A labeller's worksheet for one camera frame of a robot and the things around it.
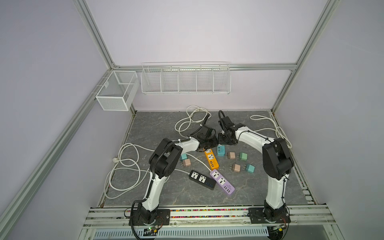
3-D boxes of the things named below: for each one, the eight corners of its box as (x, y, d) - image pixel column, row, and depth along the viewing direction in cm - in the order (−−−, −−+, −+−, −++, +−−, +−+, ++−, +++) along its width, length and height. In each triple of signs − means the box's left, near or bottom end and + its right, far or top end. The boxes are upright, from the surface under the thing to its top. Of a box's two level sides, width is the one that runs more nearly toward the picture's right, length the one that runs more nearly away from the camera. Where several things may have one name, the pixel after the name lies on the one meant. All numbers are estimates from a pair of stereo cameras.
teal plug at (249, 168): (242, 169, 91) (243, 168, 90) (243, 163, 94) (244, 161, 92) (253, 174, 90) (254, 172, 88) (255, 167, 92) (256, 166, 90)
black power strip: (187, 179, 88) (187, 177, 85) (191, 170, 91) (191, 168, 89) (213, 191, 83) (213, 189, 81) (216, 182, 87) (217, 180, 84)
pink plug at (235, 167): (230, 172, 90) (231, 170, 89) (229, 164, 93) (230, 163, 92) (241, 172, 90) (241, 170, 89) (239, 164, 93) (240, 163, 92)
